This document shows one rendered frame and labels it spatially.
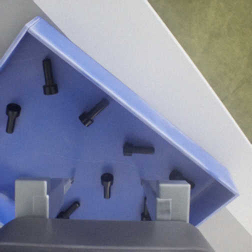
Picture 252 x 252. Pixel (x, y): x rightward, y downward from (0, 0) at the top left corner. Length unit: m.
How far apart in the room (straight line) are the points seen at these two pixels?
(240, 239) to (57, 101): 0.15
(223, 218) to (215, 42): 0.95
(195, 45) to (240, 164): 0.95
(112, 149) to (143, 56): 0.05
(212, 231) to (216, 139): 0.07
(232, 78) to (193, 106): 1.03
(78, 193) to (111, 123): 0.05
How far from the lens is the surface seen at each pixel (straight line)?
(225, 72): 1.18
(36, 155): 0.18
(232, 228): 0.23
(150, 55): 0.15
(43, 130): 0.17
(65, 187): 0.16
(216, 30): 1.13
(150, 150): 0.17
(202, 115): 0.17
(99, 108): 0.16
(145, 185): 0.16
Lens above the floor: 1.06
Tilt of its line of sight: 62 degrees down
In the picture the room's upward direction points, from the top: 179 degrees clockwise
